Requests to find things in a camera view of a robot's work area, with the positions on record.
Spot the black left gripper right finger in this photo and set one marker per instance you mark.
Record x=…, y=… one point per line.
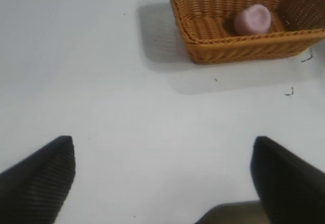
x=289, y=183

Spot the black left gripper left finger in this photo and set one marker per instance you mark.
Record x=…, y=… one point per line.
x=35, y=183

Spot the pink peach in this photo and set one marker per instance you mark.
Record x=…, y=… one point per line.
x=251, y=19

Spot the brown wicker basket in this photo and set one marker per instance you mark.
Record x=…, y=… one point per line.
x=243, y=46

